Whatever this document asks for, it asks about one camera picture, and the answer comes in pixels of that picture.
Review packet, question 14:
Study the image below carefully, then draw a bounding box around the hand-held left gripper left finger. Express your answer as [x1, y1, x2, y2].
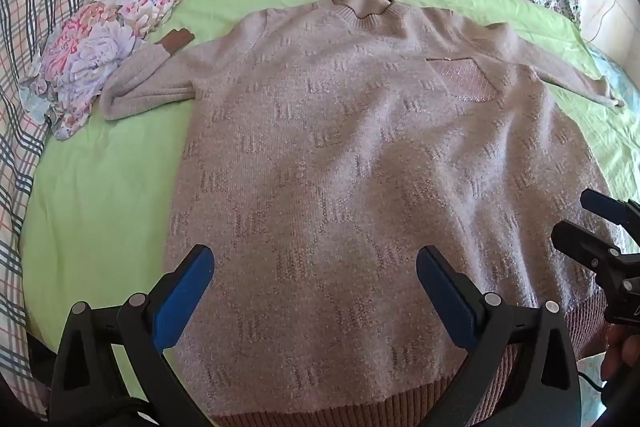
[47, 244, 216, 427]

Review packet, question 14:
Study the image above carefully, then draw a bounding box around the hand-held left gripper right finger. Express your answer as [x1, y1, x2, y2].
[416, 245, 583, 427]

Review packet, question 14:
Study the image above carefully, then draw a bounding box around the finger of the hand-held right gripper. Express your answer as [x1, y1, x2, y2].
[551, 221, 640, 290]
[581, 188, 640, 228]

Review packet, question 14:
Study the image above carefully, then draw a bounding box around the pink knitted sweater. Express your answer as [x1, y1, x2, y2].
[100, 0, 626, 427]

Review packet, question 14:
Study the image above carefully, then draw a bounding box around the person's right hand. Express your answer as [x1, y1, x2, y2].
[600, 323, 640, 383]

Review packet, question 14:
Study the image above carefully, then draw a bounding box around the green bed sheet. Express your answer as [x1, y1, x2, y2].
[22, 0, 640, 427]

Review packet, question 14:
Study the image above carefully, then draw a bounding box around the light blue bed sheet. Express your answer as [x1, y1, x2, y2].
[590, 44, 640, 158]

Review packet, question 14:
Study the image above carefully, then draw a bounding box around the pastel flower print cloth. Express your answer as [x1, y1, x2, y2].
[19, 0, 186, 142]

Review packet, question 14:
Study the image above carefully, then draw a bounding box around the plaid quilt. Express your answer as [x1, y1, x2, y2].
[0, 0, 126, 413]

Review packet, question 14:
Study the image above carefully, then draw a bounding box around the thin wall cable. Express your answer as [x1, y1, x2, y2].
[587, 0, 621, 42]

